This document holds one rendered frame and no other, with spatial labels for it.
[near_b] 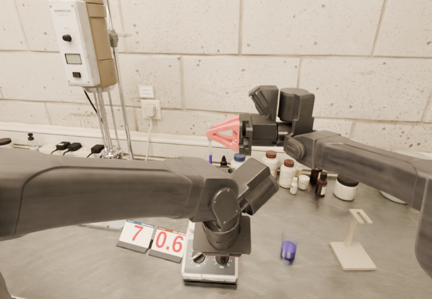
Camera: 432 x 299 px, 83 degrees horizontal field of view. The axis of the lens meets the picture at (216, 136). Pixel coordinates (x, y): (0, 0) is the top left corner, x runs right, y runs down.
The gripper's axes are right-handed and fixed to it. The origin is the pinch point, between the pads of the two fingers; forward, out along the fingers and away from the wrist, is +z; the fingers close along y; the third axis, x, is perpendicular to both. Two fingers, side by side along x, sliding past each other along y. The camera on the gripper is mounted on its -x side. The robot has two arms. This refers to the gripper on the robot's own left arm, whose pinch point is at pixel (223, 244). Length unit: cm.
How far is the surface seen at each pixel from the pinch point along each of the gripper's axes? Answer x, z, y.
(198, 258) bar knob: 1.6, 8.0, 5.8
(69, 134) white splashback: -52, 32, 74
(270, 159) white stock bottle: -36.3, 25.7, -16.0
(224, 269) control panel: 3.4, 8.5, -0.1
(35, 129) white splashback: -54, 33, 92
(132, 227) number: -6.6, 14.5, 26.0
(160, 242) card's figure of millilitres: -2.8, 13.8, 17.2
